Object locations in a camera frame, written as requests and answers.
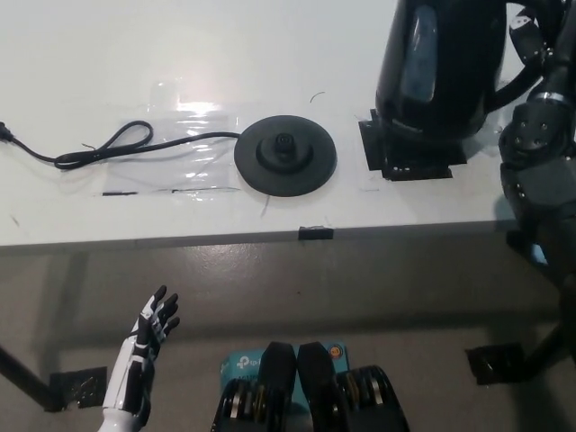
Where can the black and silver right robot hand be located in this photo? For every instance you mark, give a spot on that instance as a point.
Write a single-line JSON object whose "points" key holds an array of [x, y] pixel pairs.
{"points": [[560, 45]]}

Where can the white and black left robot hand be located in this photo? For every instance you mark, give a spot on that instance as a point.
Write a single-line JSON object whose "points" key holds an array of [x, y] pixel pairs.
{"points": [[132, 373]]}

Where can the black electric kettle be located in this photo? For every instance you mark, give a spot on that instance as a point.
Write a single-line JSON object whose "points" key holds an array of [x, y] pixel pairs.
{"points": [[432, 67]]}

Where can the black round kettle base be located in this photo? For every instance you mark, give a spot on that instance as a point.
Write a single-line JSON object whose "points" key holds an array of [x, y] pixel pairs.
{"points": [[288, 166]]}

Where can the teal router box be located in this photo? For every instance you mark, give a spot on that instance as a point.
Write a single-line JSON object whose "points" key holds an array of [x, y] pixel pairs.
{"points": [[240, 364]]}

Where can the black table leg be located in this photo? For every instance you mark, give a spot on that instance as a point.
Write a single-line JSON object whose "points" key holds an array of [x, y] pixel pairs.
{"points": [[555, 342], [22, 373]]}

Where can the black tape square marker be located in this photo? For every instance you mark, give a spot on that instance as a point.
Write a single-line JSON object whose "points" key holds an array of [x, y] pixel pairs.
{"points": [[405, 164]]}

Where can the blue object under table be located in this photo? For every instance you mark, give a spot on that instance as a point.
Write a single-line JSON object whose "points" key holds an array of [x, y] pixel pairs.
{"points": [[539, 254]]}

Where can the clear plastic tape sheet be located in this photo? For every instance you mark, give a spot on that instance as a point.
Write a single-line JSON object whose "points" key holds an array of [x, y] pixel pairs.
{"points": [[198, 171]]}

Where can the small black tape strip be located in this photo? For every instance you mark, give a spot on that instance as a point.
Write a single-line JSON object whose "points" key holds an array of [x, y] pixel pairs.
{"points": [[316, 233]]}

